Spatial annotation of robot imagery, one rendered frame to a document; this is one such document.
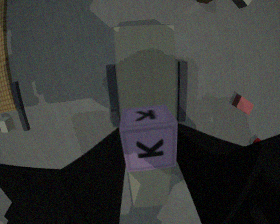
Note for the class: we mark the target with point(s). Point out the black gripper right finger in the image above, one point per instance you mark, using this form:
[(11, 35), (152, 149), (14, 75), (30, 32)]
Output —
[(219, 174)]

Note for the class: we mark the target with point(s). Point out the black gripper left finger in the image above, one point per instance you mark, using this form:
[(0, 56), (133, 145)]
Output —
[(89, 189)]

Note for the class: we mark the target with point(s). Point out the purple labelled cube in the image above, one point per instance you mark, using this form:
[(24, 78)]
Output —
[(148, 137)]

